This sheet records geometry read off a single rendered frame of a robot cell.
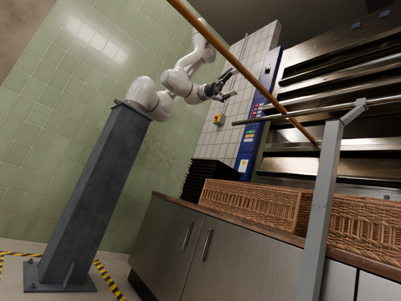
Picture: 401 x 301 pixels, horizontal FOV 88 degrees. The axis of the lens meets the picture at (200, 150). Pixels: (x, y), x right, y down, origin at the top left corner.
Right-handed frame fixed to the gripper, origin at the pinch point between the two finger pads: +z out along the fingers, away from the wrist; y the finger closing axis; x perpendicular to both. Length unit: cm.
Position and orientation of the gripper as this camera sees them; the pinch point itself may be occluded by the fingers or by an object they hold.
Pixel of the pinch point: (237, 80)
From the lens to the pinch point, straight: 108.4
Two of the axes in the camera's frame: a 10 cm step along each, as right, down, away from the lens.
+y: -3.0, 9.2, -2.6
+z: 6.2, -0.1, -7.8
